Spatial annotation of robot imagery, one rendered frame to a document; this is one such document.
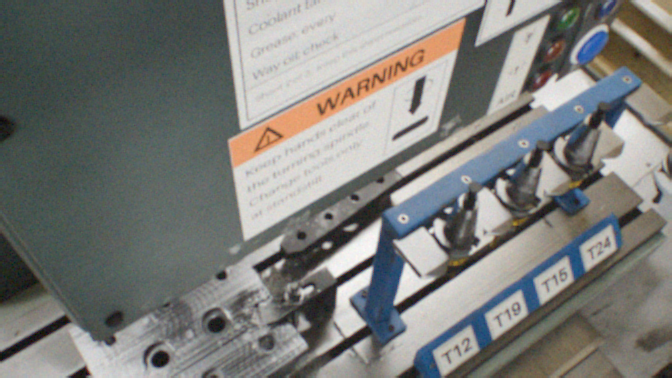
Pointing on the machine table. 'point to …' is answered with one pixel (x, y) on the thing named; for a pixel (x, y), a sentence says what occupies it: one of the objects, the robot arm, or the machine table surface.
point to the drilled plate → (243, 284)
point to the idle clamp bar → (375, 195)
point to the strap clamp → (314, 305)
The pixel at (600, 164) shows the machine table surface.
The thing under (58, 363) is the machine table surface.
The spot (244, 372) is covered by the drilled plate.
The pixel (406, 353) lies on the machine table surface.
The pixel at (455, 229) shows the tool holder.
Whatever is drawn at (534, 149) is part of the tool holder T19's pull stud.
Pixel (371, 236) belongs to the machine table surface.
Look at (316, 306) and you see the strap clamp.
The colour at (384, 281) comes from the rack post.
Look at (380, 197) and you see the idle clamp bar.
